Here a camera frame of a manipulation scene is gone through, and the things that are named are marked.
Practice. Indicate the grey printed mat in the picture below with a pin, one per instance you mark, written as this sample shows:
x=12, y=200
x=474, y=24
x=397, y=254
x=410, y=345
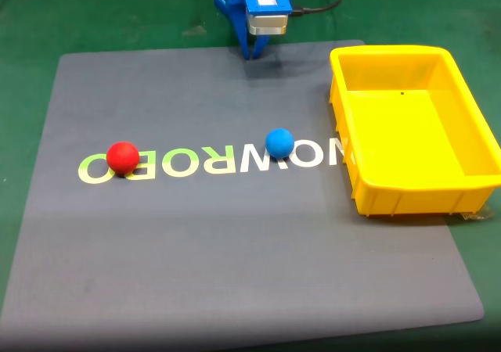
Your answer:
x=195, y=242

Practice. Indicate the red ball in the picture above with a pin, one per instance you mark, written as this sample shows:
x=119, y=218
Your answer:
x=122, y=157

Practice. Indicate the yellow plastic bin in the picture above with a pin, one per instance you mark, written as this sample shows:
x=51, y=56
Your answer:
x=407, y=141

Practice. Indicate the blue ball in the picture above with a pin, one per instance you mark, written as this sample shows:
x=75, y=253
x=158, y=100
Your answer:
x=280, y=143

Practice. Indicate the clear tape piece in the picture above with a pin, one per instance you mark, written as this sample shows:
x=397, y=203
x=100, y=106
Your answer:
x=479, y=213

